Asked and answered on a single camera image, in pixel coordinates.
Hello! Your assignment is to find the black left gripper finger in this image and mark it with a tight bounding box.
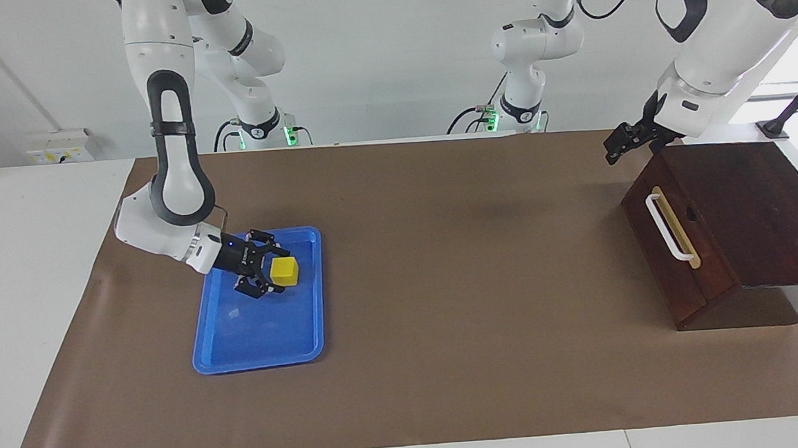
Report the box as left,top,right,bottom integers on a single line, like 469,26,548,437
604,122,644,155
605,134,653,165

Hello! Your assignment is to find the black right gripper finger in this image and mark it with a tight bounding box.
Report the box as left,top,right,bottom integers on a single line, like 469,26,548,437
245,226,291,260
234,269,286,301

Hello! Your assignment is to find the yellow cube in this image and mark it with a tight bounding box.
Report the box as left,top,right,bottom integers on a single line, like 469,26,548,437
269,256,301,288

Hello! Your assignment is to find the wooden drawer with white handle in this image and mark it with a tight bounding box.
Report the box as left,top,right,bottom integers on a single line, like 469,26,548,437
633,142,745,310

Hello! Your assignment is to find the blue plastic tray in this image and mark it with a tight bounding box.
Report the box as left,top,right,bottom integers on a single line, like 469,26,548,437
184,225,330,376

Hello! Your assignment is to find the black angled stand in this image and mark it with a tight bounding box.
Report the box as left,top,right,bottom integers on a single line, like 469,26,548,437
753,62,798,140

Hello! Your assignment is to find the dark wooden cabinet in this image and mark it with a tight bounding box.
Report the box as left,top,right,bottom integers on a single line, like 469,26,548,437
618,138,798,335

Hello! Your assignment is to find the brown table mat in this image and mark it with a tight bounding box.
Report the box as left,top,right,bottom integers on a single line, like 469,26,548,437
0,115,798,448

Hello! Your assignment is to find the black right base cable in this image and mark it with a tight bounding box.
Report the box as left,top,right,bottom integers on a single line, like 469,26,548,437
212,119,241,153

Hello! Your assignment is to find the black base cable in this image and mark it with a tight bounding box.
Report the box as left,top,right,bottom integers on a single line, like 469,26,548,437
442,71,513,136
212,119,241,153

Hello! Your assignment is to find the black left base cable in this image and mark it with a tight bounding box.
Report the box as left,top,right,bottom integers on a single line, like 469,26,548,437
442,71,513,136

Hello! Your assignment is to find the white wall outlet box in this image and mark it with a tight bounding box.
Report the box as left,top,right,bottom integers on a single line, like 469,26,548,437
25,127,95,166

